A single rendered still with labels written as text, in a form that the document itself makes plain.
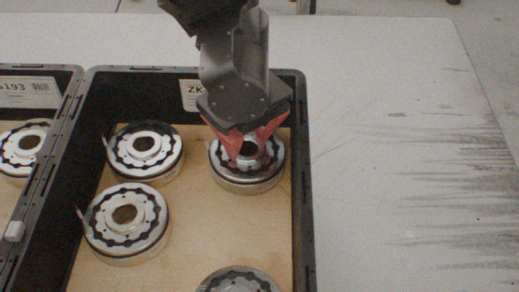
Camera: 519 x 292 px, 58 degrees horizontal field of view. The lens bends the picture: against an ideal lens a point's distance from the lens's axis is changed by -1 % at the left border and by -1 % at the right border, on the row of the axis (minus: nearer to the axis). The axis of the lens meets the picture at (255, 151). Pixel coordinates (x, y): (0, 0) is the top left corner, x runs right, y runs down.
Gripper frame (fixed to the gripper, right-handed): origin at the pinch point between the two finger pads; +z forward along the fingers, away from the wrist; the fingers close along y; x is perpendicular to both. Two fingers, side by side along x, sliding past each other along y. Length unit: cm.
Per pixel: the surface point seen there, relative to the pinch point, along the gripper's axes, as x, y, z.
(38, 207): 2.1, -25.6, -6.2
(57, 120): 13.1, -18.9, -6.2
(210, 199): -1.9, -7.4, 4.0
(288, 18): 38, 40, 17
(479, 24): 56, 182, 89
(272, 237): -11.2, -4.4, 4.1
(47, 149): 9.3, -21.8, -6.2
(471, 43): 50, 166, 89
